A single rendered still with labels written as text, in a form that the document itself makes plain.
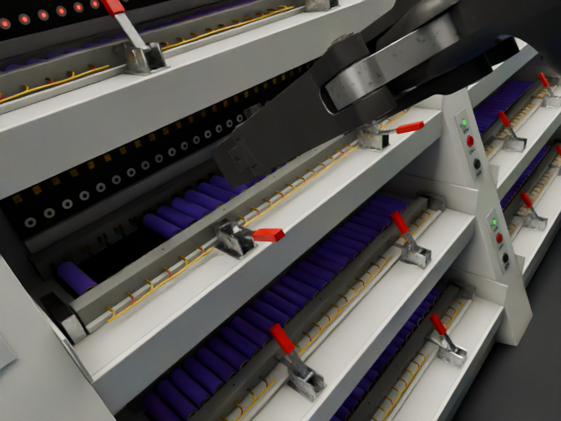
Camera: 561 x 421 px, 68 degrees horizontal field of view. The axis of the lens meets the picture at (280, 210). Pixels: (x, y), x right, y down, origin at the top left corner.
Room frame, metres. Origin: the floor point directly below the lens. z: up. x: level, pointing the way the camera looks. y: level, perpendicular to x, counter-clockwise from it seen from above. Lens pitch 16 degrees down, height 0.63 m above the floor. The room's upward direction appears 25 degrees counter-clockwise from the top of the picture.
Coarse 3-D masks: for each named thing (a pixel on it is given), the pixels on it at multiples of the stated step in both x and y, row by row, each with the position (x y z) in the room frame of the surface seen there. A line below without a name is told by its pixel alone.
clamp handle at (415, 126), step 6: (378, 126) 0.56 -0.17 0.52; (402, 126) 0.52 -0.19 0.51; (408, 126) 0.51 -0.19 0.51; (414, 126) 0.51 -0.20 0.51; (420, 126) 0.50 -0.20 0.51; (378, 132) 0.56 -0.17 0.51; (384, 132) 0.55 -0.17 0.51; (390, 132) 0.54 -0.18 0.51; (396, 132) 0.53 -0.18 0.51; (402, 132) 0.52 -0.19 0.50
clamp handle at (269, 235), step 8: (232, 232) 0.40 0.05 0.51; (240, 232) 0.40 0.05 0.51; (248, 232) 0.39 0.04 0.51; (256, 232) 0.37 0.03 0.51; (264, 232) 0.36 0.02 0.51; (272, 232) 0.35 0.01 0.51; (280, 232) 0.35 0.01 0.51; (256, 240) 0.37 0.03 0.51; (264, 240) 0.36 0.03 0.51; (272, 240) 0.35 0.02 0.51
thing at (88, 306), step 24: (336, 144) 0.56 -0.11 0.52; (288, 168) 0.51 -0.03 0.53; (312, 168) 0.53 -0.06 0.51; (264, 192) 0.48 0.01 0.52; (216, 216) 0.44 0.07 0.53; (240, 216) 0.45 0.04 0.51; (168, 240) 0.41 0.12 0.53; (192, 240) 0.41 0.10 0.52; (144, 264) 0.38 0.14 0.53; (168, 264) 0.40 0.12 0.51; (96, 288) 0.36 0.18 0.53; (120, 288) 0.36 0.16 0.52; (96, 312) 0.35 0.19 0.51; (120, 312) 0.35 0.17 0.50
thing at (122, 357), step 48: (432, 96) 0.65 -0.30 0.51; (144, 192) 0.53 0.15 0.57; (336, 192) 0.48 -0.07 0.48; (48, 240) 0.46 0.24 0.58; (288, 240) 0.43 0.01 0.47; (48, 288) 0.42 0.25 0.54; (192, 288) 0.37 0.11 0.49; (240, 288) 0.39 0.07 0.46; (96, 336) 0.34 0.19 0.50; (144, 336) 0.32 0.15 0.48; (192, 336) 0.35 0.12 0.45; (96, 384) 0.29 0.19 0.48; (144, 384) 0.32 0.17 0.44
